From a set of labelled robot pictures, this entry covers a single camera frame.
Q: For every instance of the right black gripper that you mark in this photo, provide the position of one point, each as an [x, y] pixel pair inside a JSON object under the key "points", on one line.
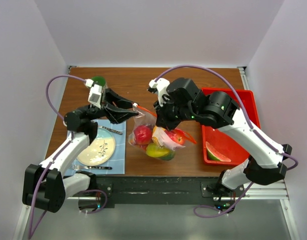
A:
{"points": [[162, 119]]}

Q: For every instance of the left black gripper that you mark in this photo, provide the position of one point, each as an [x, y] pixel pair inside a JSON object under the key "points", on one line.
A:
{"points": [[115, 115]]}

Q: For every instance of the red pomegranate fruit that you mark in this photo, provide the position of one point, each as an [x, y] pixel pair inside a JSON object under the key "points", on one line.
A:
{"points": [[142, 135]]}

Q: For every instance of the clear zip top bag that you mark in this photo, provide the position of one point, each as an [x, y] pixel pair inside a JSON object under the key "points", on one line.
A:
{"points": [[147, 117]]}

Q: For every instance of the orange peach fruit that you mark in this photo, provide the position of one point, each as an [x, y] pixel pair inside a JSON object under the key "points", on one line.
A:
{"points": [[158, 135]]}

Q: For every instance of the yellow star fruit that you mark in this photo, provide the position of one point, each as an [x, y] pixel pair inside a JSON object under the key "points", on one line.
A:
{"points": [[156, 151]]}

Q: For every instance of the red apple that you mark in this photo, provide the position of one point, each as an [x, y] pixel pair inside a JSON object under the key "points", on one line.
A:
{"points": [[174, 140]]}

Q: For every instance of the yellow green mango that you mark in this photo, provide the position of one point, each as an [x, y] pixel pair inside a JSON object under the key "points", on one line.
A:
{"points": [[169, 156]]}

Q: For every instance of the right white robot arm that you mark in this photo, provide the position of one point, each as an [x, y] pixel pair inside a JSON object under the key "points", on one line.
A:
{"points": [[264, 165]]}

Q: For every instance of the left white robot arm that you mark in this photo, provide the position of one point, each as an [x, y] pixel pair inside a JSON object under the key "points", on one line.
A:
{"points": [[45, 186]]}

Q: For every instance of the metal spoon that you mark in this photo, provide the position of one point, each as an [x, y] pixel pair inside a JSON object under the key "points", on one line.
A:
{"points": [[111, 130]]}

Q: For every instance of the green floral mug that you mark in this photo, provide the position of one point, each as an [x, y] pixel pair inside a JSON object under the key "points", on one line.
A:
{"points": [[99, 82]]}

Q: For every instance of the cream ceramic plate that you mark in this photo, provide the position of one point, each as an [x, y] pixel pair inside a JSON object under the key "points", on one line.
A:
{"points": [[100, 150]]}

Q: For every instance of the blue placemat cloth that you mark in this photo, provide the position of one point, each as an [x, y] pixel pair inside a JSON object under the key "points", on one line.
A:
{"points": [[117, 160]]}

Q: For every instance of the red plastic tray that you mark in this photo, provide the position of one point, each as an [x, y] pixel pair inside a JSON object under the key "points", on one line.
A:
{"points": [[223, 143]]}

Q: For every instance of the watermelon slice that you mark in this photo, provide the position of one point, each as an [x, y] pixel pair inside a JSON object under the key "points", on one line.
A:
{"points": [[215, 155]]}

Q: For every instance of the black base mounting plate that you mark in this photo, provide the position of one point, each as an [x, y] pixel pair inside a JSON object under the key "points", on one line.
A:
{"points": [[157, 190]]}

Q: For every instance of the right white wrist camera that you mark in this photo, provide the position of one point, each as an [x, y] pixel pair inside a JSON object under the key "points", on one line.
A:
{"points": [[159, 87]]}

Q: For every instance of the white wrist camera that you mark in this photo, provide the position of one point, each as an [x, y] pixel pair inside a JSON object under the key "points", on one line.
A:
{"points": [[95, 95], [159, 87]]}

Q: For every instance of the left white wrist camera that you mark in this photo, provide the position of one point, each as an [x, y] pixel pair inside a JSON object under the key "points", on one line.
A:
{"points": [[95, 95]]}

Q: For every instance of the black handled knife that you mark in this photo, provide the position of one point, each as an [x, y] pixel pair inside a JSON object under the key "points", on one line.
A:
{"points": [[84, 167]]}

